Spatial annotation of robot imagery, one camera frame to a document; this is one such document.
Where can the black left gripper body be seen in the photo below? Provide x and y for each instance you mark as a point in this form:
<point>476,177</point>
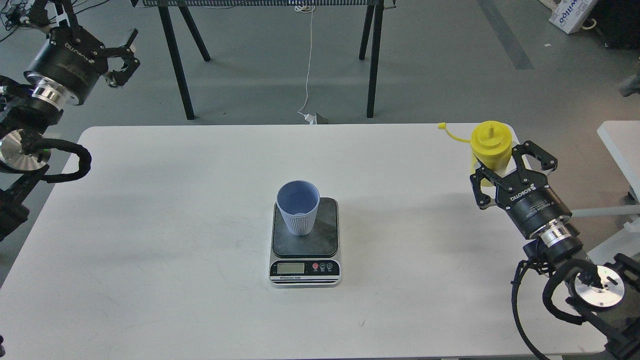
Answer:
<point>68,60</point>

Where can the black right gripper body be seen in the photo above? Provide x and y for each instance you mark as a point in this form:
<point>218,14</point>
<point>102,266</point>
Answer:
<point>530,205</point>

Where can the yellow squeeze bottle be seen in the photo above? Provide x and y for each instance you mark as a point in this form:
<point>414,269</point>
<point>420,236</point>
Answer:
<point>490,143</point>

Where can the blue plastic cup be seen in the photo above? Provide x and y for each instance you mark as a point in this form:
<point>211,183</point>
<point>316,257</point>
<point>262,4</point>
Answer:
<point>298,203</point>

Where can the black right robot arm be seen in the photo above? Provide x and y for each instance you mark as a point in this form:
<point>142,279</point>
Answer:
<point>577,290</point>

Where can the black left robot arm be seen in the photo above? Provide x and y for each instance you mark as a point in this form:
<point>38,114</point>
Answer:
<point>27,110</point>

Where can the black digital kitchen scale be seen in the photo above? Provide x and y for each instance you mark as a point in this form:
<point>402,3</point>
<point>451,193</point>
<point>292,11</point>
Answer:
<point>312,260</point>

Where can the white side table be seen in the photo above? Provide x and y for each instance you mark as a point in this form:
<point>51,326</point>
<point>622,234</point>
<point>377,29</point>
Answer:
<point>621,140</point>

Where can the white cardboard box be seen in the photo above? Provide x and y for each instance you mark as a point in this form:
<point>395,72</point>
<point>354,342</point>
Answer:
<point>569,15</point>

